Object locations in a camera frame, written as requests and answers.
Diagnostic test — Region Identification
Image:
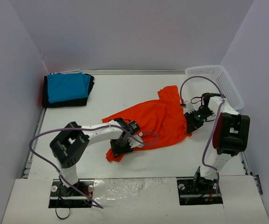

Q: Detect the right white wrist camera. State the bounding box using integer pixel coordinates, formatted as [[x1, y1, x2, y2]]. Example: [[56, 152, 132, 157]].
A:
[[180, 102, 195, 114]]

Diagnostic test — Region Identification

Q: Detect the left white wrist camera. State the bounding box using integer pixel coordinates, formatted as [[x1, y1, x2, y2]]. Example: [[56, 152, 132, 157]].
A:
[[128, 135, 144, 149]]

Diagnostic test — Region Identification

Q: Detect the white plastic basket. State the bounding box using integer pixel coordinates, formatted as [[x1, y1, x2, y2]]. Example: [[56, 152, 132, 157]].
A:
[[185, 65, 244, 110]]

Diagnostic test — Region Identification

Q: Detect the black folded t shirt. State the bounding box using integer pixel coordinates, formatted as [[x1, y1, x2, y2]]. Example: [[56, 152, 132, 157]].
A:
[[42, 75, 94, 108]]

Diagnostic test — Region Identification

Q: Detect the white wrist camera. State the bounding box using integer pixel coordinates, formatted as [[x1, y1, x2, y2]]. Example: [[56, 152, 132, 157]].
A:
[[180, 102, 195, 114], [128, 135, 144, 149]]

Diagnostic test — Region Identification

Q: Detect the orange t shirt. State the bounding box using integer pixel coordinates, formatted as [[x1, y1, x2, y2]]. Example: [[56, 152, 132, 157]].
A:
[[102, 85, 187, 151]]

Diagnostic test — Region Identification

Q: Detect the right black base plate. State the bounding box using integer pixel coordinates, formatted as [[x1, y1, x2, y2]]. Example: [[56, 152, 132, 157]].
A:
[[177, 177, 223, 206]]

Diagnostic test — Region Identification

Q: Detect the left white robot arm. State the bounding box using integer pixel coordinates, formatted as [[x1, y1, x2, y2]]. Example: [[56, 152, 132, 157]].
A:
[[50, 118, 144, 195]]

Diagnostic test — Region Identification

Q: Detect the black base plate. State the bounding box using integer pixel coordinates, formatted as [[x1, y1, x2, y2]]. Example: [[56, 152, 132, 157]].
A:
[[48, 179, 92, 209], [177, 177, 223, 206]]

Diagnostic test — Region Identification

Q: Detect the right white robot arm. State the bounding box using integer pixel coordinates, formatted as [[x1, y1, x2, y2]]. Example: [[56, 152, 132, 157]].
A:
[[184, 93, 250, 193]]

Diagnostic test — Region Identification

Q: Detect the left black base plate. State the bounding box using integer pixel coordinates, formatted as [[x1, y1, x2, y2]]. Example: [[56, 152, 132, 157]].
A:
[[48, 179, 92, 209]]

